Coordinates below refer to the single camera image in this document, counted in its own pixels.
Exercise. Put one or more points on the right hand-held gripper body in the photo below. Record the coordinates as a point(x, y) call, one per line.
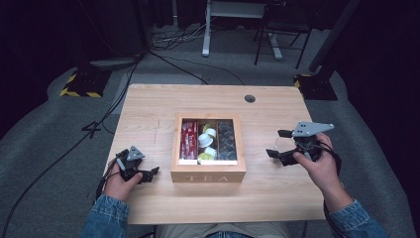
point(308, 142)

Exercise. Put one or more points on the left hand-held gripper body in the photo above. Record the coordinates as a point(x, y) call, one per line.
point(131, 165)

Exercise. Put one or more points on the person's left hand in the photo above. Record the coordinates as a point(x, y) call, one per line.
point(119, 186)

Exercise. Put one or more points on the person's right hand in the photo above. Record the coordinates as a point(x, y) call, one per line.
point(322, 172)

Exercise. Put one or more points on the stack of red tea packets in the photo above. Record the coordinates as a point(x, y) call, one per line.
point(188, 140)

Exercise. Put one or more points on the green lidded capsule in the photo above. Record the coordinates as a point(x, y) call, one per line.
point(205, 157)
point(206, 127)

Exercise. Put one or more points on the black yellow striped stand base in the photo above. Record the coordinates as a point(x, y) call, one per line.
point(317, 87)
point(84, 84)

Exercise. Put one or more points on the wooden tea box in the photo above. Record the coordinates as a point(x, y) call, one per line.
point(208, 172)

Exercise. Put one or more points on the stack of dark tea packets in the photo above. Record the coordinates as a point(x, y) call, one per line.
point(227, 140)

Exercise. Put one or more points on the large white capsule cup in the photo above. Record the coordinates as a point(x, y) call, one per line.
point(205, 141)

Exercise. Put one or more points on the small white capsule cup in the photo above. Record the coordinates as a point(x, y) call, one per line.
point(210, 151)
point(211, 132)

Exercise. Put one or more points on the black chair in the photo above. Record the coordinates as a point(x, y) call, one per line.
point(284, 26)

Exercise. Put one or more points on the slanted black stand pole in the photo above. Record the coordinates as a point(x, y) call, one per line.
point(333, 36)

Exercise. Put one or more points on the white desk frame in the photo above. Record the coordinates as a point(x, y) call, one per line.
point(206, 36)

